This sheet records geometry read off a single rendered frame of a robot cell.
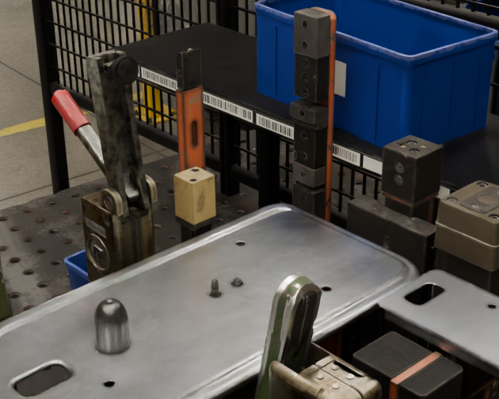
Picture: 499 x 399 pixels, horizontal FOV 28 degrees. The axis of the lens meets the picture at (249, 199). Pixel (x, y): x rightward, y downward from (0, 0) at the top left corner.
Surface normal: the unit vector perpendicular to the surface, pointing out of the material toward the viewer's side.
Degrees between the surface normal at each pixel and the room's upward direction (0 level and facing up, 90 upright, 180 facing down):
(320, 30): 90
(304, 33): 90
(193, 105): 90
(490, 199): 0
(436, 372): 0
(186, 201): 90
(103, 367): 0
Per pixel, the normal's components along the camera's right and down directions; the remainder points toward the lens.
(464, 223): -0.74, 0.30
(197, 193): 0.68, 0.32
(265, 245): -0.01, -0.89
